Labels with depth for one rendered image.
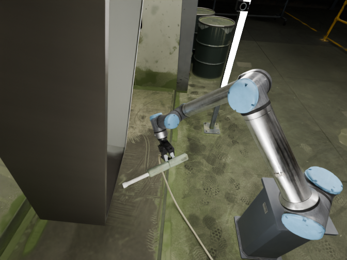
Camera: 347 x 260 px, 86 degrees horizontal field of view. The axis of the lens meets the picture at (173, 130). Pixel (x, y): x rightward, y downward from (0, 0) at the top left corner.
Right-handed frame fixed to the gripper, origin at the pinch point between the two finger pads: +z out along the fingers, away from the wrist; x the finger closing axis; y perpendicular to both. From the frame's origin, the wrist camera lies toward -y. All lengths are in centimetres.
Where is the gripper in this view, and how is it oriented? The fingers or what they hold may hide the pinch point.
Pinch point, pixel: (171, 162)
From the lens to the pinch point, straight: 135.5
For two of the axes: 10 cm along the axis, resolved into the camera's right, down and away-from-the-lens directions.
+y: -4.5, -1.1, 8.9
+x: -8.6, 3.5, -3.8
